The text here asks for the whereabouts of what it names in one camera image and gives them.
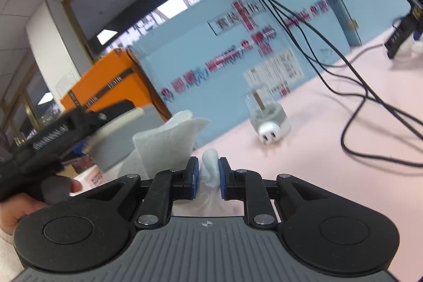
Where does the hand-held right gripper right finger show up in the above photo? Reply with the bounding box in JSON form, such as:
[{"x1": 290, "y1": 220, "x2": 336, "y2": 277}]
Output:
[{"x1": 218, "y1": 158, "x2": 335, "y2": 230}]

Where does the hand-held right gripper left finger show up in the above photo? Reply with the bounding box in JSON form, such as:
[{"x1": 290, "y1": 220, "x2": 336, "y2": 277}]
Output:
[{"x1": 84, "y1": 158, "x2": 199, "y2": 230}]

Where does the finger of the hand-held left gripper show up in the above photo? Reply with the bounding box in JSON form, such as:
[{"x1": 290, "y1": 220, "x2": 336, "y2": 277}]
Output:
[{"x1": 82, "y1": 99, "x2": 142, "y2": 134}]

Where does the grey container with white lid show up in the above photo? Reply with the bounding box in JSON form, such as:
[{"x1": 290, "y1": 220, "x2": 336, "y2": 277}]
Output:
[{"x1": 84, "y1": 104, "x2": 173, "y2": 172}]

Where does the white cleaning cloth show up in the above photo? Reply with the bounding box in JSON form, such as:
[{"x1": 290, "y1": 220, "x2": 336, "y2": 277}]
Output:
[{"x1": 108, "y1": 109, "x2": 226, "y2": 217}]

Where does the person's left hand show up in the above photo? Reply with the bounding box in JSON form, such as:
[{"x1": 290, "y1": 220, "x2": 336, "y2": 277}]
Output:
[{"x1": 0, "y1": 179, "x2": 83, "y2": 233}]

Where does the orange box with black bands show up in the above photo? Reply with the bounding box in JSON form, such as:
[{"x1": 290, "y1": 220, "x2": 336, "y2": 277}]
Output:
[{"x1": 59, "y1": 49, "x2": 173, "y2": 124}]

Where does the rectangular ceiling light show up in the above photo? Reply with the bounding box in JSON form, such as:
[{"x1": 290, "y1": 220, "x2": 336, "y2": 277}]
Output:
[
  {"x1": 97, "y1": 29, "x2": 118, "y2": 44},
  {"x1": 37, "y1": 91, "x2": 56, "y2": 106}
]

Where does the small pink printed box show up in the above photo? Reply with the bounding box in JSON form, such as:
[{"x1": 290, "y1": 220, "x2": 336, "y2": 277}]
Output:
[{"x1": 75, "y1": 166, "x2": 107, "y2": 194}]

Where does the white power adapter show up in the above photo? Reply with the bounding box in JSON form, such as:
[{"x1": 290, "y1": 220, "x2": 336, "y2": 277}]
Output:
[{"x1": 257, "y1": 121, "x2": 285, "y2": 146}]

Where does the large light blue carton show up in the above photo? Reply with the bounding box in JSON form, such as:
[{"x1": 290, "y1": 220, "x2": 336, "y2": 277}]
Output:
[{"x1": 127, "y1": 0, "x2": 351, "y2": 151}]

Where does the framed wall notice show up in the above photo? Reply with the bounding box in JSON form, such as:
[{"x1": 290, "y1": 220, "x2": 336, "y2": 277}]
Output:
[{"x1": 56, "y1": 72, "x2": 80, "y2": 98}]

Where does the black cable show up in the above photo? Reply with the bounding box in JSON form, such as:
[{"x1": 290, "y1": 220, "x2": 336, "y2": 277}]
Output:
[
  {"x1": 221, "y1": 0, "x2": 423, "y2": 168},
  {"x1": 231, "y1": 0, "x2": 423, "y2": 135}
]

